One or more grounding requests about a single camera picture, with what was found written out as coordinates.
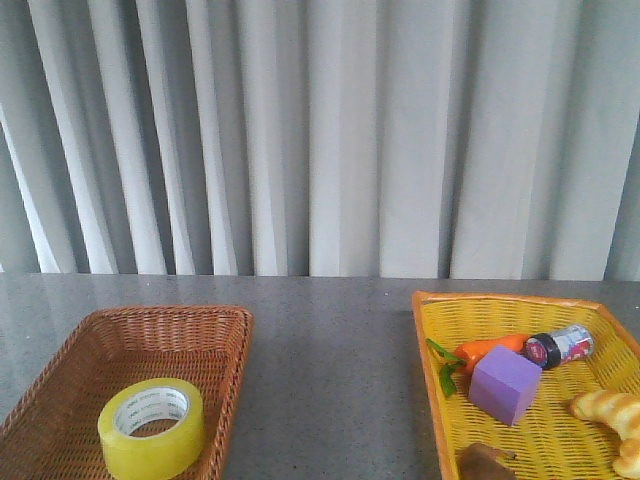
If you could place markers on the yellow tape roll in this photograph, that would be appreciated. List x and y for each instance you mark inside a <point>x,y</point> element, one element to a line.
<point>153,429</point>

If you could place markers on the grey curtain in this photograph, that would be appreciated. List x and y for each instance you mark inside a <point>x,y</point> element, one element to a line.
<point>410,139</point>

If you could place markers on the toy carrot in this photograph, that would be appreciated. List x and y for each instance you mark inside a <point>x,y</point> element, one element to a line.
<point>467,355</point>

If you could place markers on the purple foam cube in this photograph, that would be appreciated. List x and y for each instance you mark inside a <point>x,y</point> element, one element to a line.
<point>504,384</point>

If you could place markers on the small labelled jar black lid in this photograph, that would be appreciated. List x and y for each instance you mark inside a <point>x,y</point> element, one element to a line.
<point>553,349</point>

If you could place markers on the brown toy animal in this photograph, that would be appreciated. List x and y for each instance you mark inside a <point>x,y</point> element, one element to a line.
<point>481,461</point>

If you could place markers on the yellow woven basket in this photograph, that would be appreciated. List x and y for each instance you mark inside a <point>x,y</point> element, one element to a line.
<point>549,443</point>

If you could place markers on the brown wicker basket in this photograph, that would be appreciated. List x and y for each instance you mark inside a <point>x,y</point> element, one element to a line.
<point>52,432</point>

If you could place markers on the toy croissant bread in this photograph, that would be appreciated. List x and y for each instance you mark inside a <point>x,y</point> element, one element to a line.
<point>620,412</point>

